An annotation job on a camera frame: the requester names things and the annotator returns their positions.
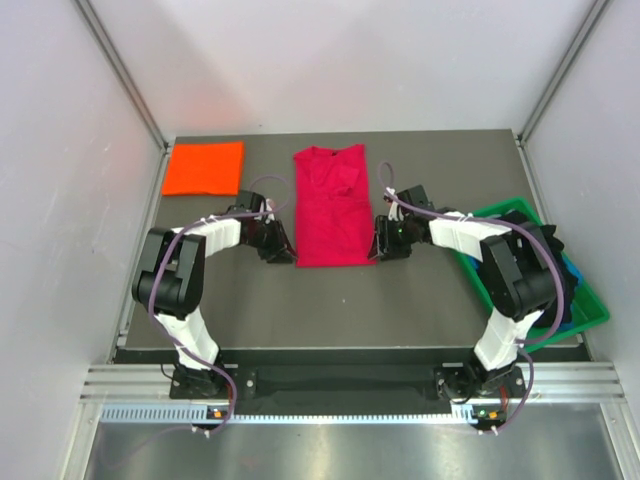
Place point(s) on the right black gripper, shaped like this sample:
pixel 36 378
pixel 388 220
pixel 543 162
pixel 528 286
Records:
pixel 383 244

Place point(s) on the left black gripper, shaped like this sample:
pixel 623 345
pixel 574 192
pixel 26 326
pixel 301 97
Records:
pixel 280 250

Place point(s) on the red t shirt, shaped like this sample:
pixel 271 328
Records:
pixel 334 224

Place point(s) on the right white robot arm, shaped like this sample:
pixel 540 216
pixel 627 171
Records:
pixel 494 355

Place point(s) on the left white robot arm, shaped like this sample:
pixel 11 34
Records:
pixel 169 284

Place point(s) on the blue t shirt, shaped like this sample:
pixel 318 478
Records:
pixel 570 266

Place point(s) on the folded orange t shirt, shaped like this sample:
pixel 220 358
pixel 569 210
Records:
pixel 204 169

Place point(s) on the black t shirt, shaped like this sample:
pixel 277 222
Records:
pixel 535 273

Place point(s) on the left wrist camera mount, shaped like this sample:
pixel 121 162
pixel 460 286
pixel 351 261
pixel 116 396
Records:
pixel 267 211

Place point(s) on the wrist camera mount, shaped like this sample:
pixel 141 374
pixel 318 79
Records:
pixel 267 211
pixel 394 212

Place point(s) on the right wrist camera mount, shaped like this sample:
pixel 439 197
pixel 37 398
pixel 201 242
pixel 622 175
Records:
pixel 394 212

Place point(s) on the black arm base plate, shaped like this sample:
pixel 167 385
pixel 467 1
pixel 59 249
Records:
pixel 338 381

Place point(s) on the left aluminium frame post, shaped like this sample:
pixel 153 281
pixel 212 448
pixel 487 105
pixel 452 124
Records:
pixel 107 47

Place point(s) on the aluminium frame post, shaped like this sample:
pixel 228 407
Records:
pixel 594 14
pixel 107 47

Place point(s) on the right aluminium frame post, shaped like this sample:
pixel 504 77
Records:
pixel 594 14

